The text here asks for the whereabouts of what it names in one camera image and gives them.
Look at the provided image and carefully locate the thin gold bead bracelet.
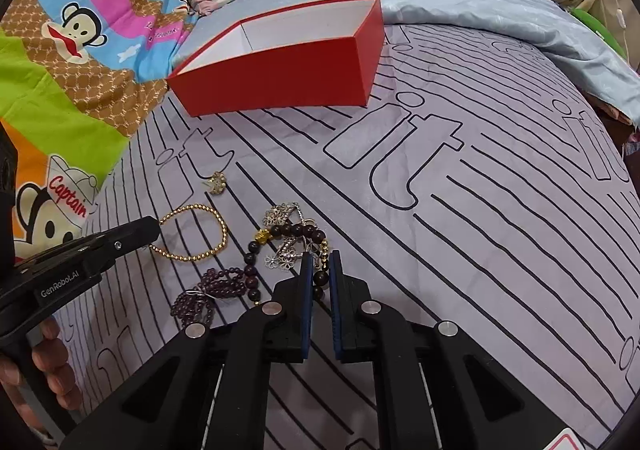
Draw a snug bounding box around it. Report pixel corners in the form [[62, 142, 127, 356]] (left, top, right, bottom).
[[149, 203, 229, 262]]

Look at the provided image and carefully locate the grey striped bed sheet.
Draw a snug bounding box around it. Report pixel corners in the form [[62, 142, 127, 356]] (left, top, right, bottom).
[[50, 23, 640, 450]]

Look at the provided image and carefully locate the small gold flower charm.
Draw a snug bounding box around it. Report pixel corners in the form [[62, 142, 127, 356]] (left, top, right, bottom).
[[202, 171, 230, 194]]

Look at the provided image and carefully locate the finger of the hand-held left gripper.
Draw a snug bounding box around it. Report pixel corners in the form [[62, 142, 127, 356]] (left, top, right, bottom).
[[75, 217, 162, 276]]

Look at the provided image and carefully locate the red cardboard box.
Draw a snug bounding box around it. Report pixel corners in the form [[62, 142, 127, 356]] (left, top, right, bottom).
[[166, 0, 386, 117]]

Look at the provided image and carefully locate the silver flower charm bracelet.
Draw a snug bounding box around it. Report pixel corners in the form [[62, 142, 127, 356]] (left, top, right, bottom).
[[262, 201, 321, 272]]

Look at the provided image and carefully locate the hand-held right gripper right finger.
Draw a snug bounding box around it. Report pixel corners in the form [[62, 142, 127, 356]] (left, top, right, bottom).
[[328, 251, 561, 450]]

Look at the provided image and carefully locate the colourful cartoon monkey quilt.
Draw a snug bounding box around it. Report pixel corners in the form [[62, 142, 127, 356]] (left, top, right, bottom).
[[0, 0, 241, 261]]

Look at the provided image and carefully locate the green plastic object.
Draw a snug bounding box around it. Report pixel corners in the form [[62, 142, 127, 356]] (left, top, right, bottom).
[[570, 8, 628, 56]]

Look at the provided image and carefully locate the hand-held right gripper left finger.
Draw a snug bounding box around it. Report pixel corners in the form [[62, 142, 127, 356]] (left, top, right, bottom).
[[60, 253, 315, 450]]

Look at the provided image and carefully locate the small purple garnet bead bracelet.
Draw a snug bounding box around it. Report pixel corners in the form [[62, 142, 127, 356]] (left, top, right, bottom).
[[171, 267, 251, 327]]

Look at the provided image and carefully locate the person's left hand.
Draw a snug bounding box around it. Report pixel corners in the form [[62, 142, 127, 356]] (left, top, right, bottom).
[[0, 317, 83, 433]]

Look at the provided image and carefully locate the dark brown bead bracelet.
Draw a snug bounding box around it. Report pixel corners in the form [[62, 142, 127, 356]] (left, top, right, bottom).
[[243, 223, 331, 306]]

